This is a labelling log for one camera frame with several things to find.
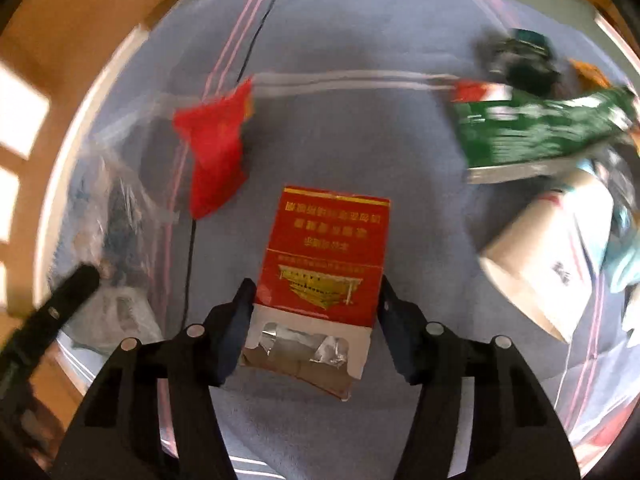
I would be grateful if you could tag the light blue wrapper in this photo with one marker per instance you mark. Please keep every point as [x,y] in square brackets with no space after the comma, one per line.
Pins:
[625,265]

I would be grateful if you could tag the red crumpled wrapper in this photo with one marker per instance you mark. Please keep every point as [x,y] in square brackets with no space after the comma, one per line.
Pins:
[215,150]

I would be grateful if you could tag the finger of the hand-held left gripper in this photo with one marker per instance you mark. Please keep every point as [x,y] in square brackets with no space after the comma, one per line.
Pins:
[65,295]

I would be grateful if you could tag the red cigarette box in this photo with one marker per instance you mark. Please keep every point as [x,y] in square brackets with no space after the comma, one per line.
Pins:
[320,260]

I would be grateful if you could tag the dark green crumpled wrapper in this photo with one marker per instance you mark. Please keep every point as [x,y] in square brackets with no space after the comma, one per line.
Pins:
[525,60]

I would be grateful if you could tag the white paper cup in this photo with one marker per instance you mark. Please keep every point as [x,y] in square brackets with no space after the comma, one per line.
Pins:
[540,250]

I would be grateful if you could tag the clear plastic bag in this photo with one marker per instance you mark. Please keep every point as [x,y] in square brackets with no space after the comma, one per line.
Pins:
[120,210]

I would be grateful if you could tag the blue striped blanket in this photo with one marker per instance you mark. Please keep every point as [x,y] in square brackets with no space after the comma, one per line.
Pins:
[350,125]

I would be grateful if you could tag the yellow orange snack packet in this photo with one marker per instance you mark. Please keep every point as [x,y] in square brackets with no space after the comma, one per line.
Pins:
[592,74]

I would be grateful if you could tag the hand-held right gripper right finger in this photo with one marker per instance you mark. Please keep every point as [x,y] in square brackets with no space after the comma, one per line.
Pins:
[395,320]

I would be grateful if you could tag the wooden bed frame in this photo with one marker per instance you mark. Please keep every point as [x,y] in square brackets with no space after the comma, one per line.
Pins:
[75,25]

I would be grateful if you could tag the green snack packet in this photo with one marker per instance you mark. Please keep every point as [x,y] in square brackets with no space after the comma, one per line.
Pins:
[525,130]

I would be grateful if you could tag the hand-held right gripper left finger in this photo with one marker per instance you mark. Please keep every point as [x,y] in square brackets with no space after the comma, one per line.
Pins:
[240,320]

